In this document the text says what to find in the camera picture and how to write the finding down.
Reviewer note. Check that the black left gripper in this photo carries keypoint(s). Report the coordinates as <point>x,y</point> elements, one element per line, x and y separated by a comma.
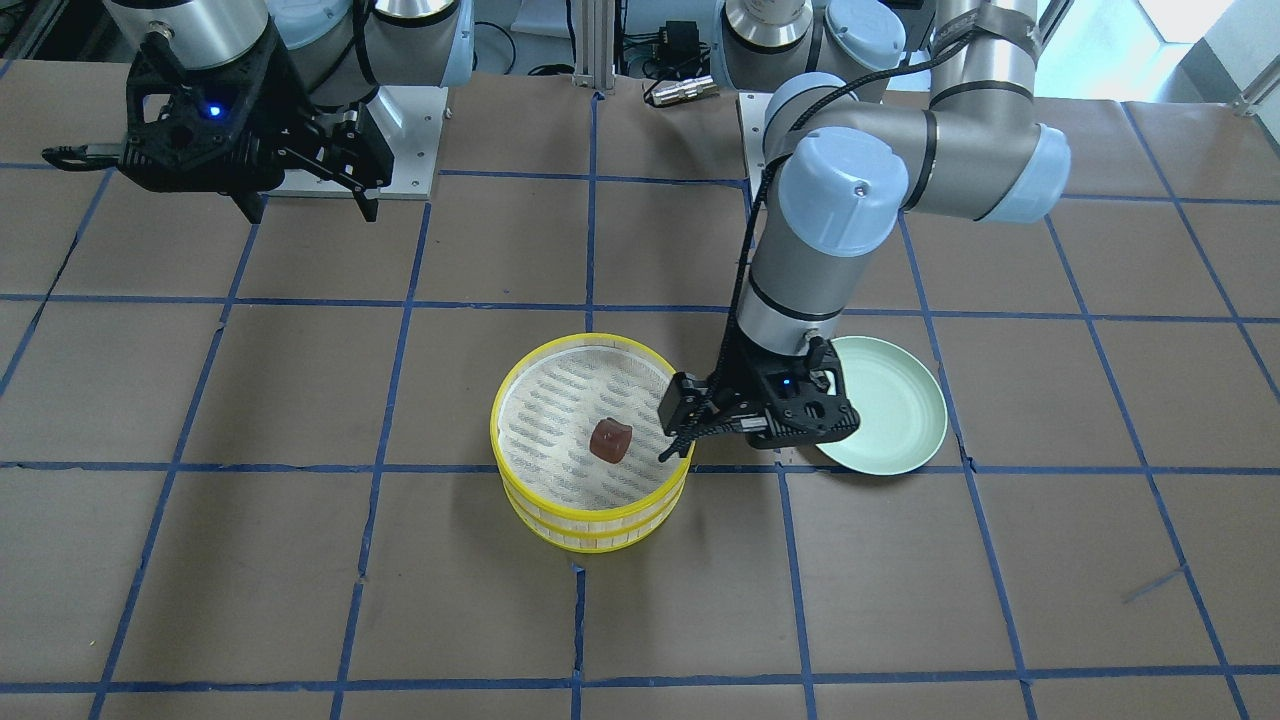
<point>727,385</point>

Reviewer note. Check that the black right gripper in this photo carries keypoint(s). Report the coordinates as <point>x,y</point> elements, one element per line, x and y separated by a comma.
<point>283,108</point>

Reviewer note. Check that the brown bun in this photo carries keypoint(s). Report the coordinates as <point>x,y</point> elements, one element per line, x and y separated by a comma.
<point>610,440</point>

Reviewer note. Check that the yellow bamboo steamer tray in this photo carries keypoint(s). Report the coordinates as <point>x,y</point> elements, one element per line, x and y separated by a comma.
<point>548,405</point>
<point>594,531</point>

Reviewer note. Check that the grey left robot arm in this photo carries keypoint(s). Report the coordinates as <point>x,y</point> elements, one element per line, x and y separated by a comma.
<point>953,136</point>

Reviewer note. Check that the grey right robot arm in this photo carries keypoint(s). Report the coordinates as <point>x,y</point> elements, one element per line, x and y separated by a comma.
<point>325,98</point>

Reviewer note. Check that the light green plate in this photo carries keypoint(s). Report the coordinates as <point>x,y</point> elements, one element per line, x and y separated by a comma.
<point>903,413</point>

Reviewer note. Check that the black power adapter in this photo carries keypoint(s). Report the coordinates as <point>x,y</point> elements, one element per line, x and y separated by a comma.
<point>677,52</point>

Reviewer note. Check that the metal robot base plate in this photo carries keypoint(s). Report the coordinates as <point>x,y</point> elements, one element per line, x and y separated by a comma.
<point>412,119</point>

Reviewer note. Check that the silver cable connector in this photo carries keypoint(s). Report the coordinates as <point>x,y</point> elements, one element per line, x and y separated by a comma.
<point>665,94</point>

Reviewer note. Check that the aluminium frame post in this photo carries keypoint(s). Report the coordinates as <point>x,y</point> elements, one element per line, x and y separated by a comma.
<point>595,33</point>

